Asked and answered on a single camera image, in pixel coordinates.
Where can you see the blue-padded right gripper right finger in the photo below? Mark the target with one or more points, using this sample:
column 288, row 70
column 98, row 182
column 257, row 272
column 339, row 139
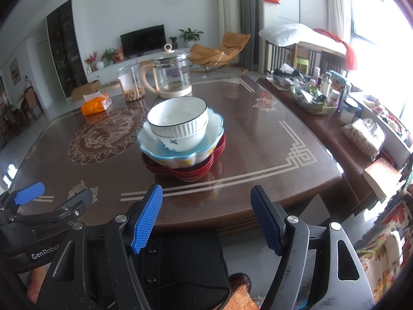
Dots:
column 339, row 280

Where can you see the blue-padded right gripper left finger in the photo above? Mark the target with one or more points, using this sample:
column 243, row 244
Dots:
column 94, row 267

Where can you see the blue white scalloped bowl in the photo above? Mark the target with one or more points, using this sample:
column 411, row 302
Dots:
column 183, row 152

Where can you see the red flower plate front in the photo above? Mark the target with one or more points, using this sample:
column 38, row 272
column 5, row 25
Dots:
column 187, row 174

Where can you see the white bowl blue pattern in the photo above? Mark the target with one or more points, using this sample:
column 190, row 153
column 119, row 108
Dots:
column 181, row 144

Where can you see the white ribbed bowl dark rim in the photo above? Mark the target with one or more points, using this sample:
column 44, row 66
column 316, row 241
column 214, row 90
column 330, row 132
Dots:
column 178, row 117

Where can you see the person left hand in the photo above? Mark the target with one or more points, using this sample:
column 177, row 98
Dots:
column 36, row 279

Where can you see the floral sofa cover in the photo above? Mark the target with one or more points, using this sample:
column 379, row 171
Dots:
column 385, row 249

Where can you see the orange tissue pack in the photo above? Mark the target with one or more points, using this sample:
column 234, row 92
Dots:
column 95, row 103

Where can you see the cardboard box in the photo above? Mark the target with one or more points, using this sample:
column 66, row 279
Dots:
column 86, row 89

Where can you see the basket of toiletries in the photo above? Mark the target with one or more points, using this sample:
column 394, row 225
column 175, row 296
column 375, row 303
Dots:
column 317, row 95

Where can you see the red flower vase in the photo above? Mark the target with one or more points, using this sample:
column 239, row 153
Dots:
column 90, row 62

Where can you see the clear jar with peanuts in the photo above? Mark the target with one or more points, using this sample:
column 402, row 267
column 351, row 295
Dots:
column 130, row 84

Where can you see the dark glass display cabinet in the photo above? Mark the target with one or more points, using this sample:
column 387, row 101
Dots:
column 64, row 48

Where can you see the wooden side bench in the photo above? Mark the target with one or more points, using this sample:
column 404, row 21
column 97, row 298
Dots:
column 305, row 57

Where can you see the black television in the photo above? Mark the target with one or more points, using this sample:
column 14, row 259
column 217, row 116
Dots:
column 141, row 41

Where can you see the white pillow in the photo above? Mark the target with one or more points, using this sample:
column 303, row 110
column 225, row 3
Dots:
column 287, row 35

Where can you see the orange lounge chair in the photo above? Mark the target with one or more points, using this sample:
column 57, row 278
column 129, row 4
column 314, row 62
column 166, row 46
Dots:
column 212, row 59

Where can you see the green potted plant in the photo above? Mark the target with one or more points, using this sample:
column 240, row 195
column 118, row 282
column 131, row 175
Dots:
column 190, row 36

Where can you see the white standing air conditioner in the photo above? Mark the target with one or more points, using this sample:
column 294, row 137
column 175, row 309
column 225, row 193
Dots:
column 229, row 17

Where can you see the glass kettle cream handle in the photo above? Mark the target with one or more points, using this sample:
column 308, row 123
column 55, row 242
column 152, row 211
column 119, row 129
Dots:
column 168, row 74

